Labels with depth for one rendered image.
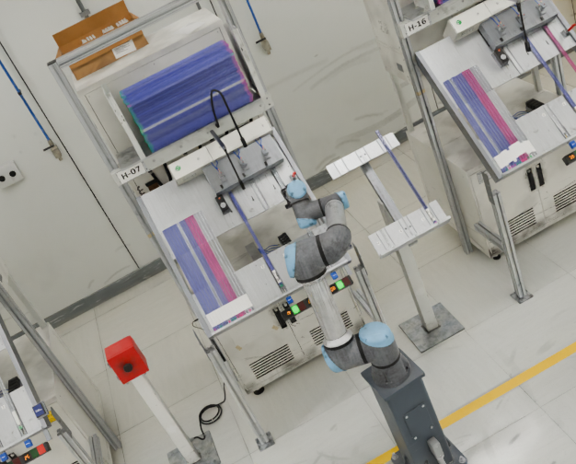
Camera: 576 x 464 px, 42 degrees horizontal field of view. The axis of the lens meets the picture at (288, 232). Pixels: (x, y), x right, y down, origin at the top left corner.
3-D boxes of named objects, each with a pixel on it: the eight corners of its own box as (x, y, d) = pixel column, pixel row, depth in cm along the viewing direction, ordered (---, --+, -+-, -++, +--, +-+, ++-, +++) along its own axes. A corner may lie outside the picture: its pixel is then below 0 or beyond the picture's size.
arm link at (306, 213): (324, 220, 293) (316, 194, 294) (297, 229, 295) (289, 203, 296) (327, 221, 301) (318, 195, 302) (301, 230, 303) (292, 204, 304)
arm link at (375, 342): (402, 361, 273) (392, 335, 266) (367, 372, 275) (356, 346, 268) (397, 339, 283) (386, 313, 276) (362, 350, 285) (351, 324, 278)
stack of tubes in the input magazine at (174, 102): (255, 99, 325) (231, 44, 311) (151, 154, 320) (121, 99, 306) (247, 92, 336) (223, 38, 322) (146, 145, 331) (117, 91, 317)
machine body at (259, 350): (371, 336, 386) (331, 245, 354) (252, 403, 379) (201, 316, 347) (325, 277, 441) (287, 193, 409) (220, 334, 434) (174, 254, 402)
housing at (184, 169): (274, 141, 345) (272, 129, 331) (179, 191, 340) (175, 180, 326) (266, 127, 346) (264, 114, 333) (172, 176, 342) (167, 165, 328)
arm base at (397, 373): (419, 372, 279) (411, 353, 274) (385, 394, 276) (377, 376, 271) (397, 352, 292) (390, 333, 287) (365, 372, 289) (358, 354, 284)
